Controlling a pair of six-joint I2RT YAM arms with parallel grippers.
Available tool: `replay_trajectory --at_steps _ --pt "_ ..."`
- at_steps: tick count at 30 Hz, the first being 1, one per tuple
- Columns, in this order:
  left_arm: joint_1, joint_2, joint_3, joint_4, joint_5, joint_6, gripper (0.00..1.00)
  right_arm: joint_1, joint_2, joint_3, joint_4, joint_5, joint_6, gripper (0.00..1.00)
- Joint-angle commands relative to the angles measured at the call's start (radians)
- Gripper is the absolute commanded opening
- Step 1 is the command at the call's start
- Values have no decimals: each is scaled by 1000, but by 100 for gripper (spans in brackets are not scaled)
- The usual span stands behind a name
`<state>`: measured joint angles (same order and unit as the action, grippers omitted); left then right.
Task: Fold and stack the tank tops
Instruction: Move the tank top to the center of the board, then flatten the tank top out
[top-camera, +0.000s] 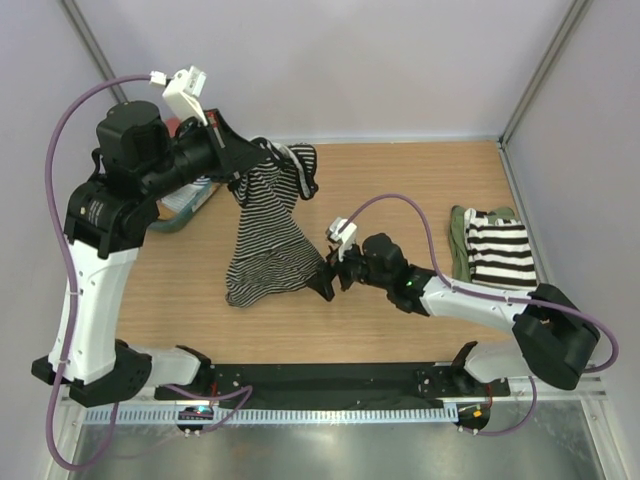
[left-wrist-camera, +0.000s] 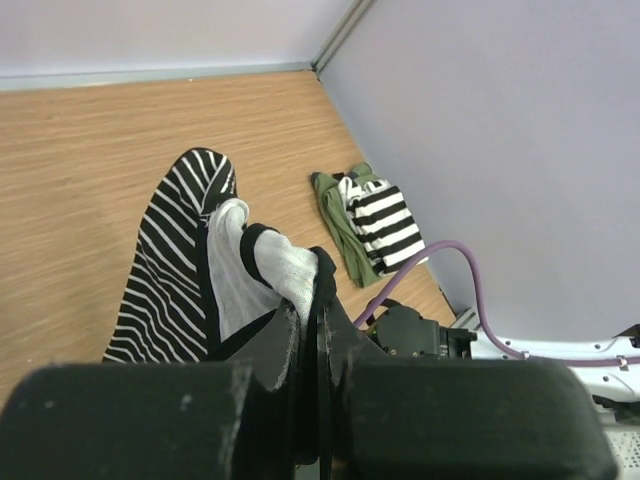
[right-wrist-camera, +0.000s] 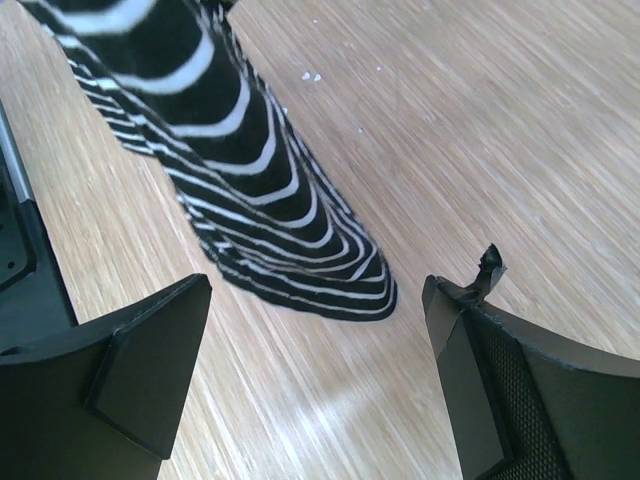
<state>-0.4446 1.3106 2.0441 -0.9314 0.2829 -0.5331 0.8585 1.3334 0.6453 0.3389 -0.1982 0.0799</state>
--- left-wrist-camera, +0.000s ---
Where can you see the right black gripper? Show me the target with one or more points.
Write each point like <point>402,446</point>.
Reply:
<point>402,331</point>

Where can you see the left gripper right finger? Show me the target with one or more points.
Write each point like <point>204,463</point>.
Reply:
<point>385,417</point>

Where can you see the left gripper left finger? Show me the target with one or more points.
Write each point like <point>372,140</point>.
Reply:
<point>208,420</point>

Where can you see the thin striped black tank top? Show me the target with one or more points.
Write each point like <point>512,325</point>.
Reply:
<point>204,279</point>

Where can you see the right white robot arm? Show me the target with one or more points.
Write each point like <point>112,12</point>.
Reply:
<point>606,370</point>

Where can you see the olive green folded tank top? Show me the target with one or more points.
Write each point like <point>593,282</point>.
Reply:
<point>361,270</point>

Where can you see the wide striped folded tank top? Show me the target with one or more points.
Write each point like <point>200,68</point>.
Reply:
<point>382,221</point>

